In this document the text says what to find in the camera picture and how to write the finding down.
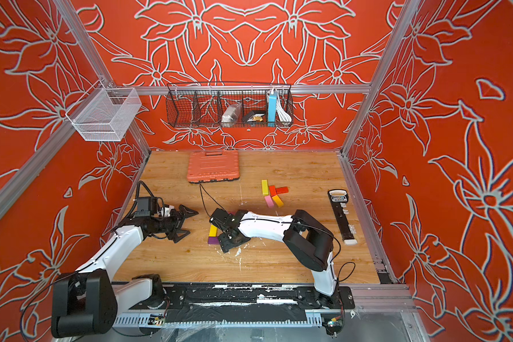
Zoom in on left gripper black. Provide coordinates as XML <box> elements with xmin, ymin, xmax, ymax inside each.
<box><xmin>150</xmin><ymin>204</ymin><xmax>198</xmax><ymax>242</ymax></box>

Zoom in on long yellow block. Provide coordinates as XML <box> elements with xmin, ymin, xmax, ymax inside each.
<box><xmin>209</xmin><ymin>225</ymin><xmax>218</xmax><ymax>237</ymax></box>

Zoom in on purple small block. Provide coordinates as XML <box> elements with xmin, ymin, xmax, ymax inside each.
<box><xmin>207</xmin><ymin>237</ymin><xmax>219</xmax><ymax>245</ymax></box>

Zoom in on orange long block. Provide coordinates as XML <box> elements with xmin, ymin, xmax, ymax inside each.
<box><xmin>272</xmin><ymin>195</ymin><xmax>284</xmax><ymax>207</ymax></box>

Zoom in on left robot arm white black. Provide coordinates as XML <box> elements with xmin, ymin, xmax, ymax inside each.
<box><xmin>51</xmin><ymin>205</ymin><xmax>198</xmax><ymax>339</ymax></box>

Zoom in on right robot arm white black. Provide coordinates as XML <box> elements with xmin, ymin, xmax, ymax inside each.
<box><xmin>209</xmin><ymin>208</ymin><xmax>337</xmax><ymax>296</ymax></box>

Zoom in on pink long block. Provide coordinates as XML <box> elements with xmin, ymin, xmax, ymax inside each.
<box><xmin>264</xmin><ymin>195</ymin><xmax>275</xmax><ymax>208</ymax></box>

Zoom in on yellow-green block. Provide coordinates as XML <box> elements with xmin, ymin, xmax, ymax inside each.
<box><xmin>261</xmin><ymin>179</ymin><xmax>269</xmax><ymax>196</ymax></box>

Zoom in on red-orange small block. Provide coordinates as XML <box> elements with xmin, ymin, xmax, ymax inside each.
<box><xmin>269</xmin><ymin>185</ymin><xmax>277</xmax><ymax>197</ymax></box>

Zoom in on orange plastic tool case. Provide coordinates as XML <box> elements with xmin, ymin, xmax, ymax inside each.
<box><xmin>187</xmin><ymin>150</ymin><xmax>240</xmax><ymax>184</ymax></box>

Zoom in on red flat block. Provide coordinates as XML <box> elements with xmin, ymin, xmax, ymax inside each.
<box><xmin>276</xmin><ymin>187</ymin><xmax>289</xmax><ymax>195</ymax></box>

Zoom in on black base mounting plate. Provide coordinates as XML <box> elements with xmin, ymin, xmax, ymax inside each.
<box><xmin>128</xmin><ymin>283</ymin><xmax>355</xmax><ymax>326</ymax></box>

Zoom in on grey packet in basket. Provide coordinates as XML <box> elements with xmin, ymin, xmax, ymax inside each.
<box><xmin>220</xmin><ymin>103</ymin><xmax>242</xmax><ymax>128</ymax></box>

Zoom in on black item in basket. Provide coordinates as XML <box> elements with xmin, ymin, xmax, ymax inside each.
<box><xmin>242</xmin><ymin>110</ymin><xmax>267</xmax><ymax>124</ymax></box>

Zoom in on black remote-like tool strip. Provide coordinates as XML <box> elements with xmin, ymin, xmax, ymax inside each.
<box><xmin>328</xmin><ymin>189</ymin><xmax>358</xmax><ymax>246</ymax></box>

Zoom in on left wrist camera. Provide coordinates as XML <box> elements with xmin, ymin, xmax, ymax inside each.
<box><xmin>134</xmin><ymin>197</ymin><xmax>158</xmax><ymax>217</ymax></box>

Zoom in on black wire wall basket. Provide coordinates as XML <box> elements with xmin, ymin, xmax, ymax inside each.
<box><xmin>166</xmin><ymin>82</ymin><xmax>294</xmax><ymax>128</ymax></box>

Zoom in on white cables in basket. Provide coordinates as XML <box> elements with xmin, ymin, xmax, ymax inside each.
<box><xmin>276</xmin><ymin>97</ymin><xmax>292</xmax><ymax>127</ymax></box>

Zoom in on clear plastic wall bin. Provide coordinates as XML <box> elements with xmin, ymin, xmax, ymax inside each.
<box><xmin>66</xmin><ymin>88</ymin><xmax>142</xmax><ymax>142</ymax></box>

